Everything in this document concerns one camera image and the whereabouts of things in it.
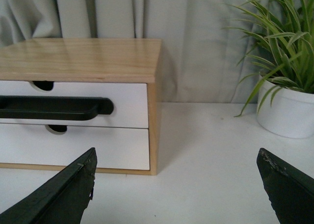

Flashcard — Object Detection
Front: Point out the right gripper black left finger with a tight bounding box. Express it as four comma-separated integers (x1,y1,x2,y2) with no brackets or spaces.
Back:
0,148,97,224

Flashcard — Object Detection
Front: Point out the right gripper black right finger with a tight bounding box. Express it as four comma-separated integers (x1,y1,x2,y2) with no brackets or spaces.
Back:
257,148,314,224

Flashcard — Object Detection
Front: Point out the white drawer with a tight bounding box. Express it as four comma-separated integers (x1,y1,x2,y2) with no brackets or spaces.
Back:
0,124,150,170
0,80,148,128

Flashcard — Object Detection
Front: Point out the wooden drawer cabinet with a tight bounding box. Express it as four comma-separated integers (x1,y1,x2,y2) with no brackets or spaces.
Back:
0,38,161,175

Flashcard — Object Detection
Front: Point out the white plant pot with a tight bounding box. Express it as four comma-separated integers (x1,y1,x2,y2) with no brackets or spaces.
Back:
257,81,314,139

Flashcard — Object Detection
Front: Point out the grey curtain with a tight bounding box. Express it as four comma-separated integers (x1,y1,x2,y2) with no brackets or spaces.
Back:
0,0,257,103

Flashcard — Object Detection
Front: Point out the green spider plant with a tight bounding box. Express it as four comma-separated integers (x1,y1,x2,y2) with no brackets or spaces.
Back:
236,0,314,112

